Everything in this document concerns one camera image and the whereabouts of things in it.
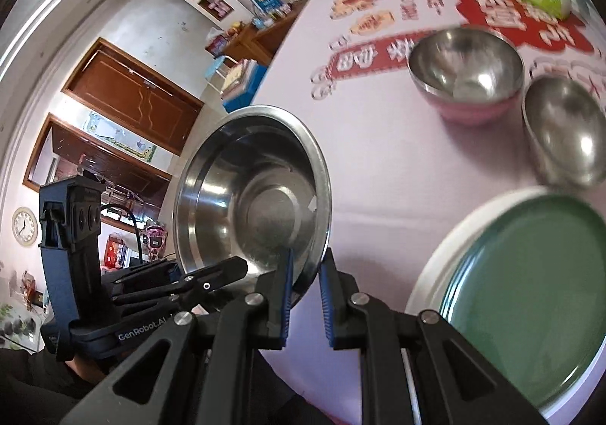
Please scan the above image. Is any white foam plate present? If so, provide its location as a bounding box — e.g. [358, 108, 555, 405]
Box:
[406, 185, 605, 424]

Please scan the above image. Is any wide shallow steel bowl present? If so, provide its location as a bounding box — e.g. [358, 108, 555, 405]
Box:
[173, 105, 332, 302]

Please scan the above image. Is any green round plate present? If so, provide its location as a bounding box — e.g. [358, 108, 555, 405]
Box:
[440, 195, 605, 409]

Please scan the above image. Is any blue plastic stool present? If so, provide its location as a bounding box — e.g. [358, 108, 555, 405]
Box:
[221, 61, 267, 114]

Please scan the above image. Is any brown wooden door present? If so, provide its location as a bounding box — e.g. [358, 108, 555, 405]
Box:
[62, 37, 203, 156]

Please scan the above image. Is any stack of books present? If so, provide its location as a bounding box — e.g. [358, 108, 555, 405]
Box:
[221, 59, 258, 93]

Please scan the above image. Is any light blue stool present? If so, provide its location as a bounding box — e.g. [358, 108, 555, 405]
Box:
[205, 55, 237, 93]

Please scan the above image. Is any pink printed tablecloth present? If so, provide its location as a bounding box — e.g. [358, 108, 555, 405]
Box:
[256, 0, 605, 311]

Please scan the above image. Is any wooden tv cabinet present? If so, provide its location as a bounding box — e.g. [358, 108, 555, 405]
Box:
[223, 11, 299, 66]

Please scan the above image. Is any small deep steel bowl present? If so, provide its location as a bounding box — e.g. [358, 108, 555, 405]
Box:
[521, 75, 605, 189]

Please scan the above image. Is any pink-bottomed steel bowl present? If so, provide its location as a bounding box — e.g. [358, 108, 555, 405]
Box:
[408, 26, 525, 126]

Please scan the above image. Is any round wall clock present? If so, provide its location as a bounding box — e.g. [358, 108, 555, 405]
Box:
[11, 207, 38, 247]

